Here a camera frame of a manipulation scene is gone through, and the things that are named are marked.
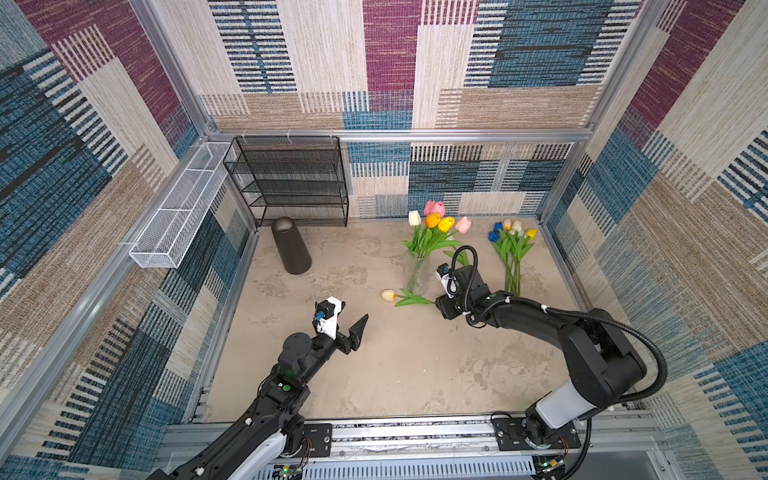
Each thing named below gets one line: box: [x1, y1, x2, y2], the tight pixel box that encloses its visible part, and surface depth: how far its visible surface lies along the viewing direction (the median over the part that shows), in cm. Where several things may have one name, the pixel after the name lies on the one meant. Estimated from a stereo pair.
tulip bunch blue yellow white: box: [488, 218, 538, 297], surface depth 110 cm
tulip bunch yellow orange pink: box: [404, 200, 472, 259], surface depth 81 cm
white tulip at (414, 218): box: [408, 210, 422, 227], surface depth 84 cm
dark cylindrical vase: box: [272, 217, 312, 275], surface depth 99 cm
